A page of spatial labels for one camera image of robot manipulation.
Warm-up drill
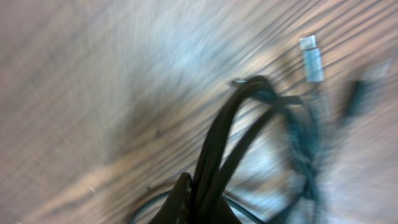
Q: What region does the black USB cable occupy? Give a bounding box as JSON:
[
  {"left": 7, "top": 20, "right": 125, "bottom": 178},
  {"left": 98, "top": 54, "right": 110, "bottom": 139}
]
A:
[{"left": 129, "top": 34, "right": 330, "bottom": 224}]

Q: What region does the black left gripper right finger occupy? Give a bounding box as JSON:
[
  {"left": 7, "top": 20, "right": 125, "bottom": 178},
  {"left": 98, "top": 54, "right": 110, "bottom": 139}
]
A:
[{"left": 214, "top": 197, "right": 242, "bottom": 224}]

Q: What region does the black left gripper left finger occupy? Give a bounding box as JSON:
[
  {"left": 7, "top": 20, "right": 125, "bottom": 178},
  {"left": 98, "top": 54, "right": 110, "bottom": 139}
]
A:
[{"left": 149, "top": 172, "right": 192, "bottom": 224}]

